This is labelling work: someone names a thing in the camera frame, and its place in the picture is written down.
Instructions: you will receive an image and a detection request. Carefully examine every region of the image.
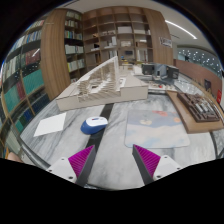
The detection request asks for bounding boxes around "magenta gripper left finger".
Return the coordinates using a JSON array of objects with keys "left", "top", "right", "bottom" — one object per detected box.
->
[{"left": 46, "top": 144, "right": 97, "bottom": 187}]

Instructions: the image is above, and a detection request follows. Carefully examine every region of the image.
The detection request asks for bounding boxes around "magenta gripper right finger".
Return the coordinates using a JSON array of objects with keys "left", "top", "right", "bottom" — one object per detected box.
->
[{"left": 131, "top": 143, "right": 183, "bottom": 186}]

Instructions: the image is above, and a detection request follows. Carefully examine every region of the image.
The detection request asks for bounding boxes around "pastel patterned mouse pad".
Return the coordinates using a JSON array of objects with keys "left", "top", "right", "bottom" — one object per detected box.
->
[{"left": 125, "top": 110, "right": 190, "bottom": 149}]

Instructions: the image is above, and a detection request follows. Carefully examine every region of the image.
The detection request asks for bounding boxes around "blue and white computer mouse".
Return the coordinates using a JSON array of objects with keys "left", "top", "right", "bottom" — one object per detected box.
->
[{"left": 80, "top": 116, "right": 108, "bottom": 135}]

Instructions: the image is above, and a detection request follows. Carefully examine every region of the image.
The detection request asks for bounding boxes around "white paper sheet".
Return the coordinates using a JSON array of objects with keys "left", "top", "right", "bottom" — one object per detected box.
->
[{"left": 34, "top": 113, "right": 66, "bottom": 137}]

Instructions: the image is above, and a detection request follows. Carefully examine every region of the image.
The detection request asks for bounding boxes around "brown architectural model on board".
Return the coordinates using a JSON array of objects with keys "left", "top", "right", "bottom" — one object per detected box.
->
[{"left": 166, "top": 90, "right": 224, "bottom": 134}]

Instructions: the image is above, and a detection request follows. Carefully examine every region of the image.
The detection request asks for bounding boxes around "white architectural model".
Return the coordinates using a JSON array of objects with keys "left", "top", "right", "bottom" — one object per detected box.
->
[{"left": 56, "top": 56, "right": 148, "bottom": 111}]

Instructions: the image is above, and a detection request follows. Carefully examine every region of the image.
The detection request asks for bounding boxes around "grey building model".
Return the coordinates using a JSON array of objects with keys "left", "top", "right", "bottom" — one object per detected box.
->
[{"left": 141, "top": 63, "right": 179, "bottom": 80}]

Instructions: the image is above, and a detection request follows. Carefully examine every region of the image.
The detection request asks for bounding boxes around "wooden bookshelf wall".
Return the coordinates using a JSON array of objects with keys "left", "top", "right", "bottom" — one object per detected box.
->
[{"left": 0, "top": 6, "right": 173, "bottom": 155}]

